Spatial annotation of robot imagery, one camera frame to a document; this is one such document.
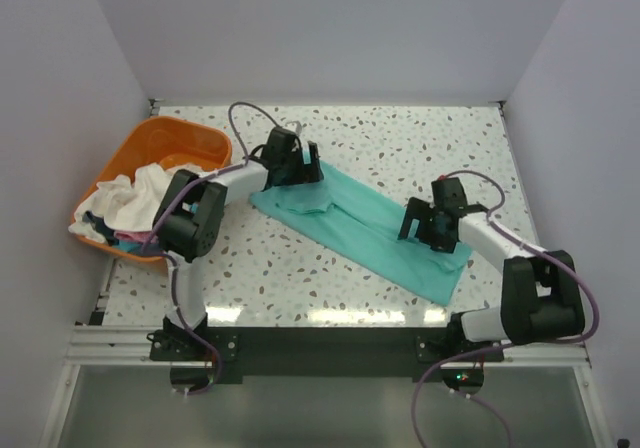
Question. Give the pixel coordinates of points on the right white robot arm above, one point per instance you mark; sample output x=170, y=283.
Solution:
x=540, y=295

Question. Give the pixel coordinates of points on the aluminium frame rail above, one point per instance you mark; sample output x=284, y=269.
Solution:
x=128, y=346

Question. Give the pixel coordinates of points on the pink shirt in basket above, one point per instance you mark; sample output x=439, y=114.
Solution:
x=136, y=237

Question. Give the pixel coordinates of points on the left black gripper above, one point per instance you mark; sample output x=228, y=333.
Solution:
x=306, y=173

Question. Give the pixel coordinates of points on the white crumpled shirt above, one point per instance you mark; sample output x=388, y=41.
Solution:
x=128, y=204

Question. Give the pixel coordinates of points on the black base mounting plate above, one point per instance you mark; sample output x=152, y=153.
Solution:
x=230, y=354

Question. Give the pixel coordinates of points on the teal t shirt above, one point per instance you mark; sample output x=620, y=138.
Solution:
x=362, y=225

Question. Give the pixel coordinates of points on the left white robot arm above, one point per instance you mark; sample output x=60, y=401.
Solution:
x=190, y=215

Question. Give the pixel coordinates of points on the dark blue shirt in basket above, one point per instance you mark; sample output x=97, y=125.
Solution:
x=98, y=231

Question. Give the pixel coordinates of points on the orange plastic laundry basket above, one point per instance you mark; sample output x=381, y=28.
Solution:
x=169, y=142

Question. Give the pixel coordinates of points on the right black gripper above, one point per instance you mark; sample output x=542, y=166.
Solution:
x=419, y=209

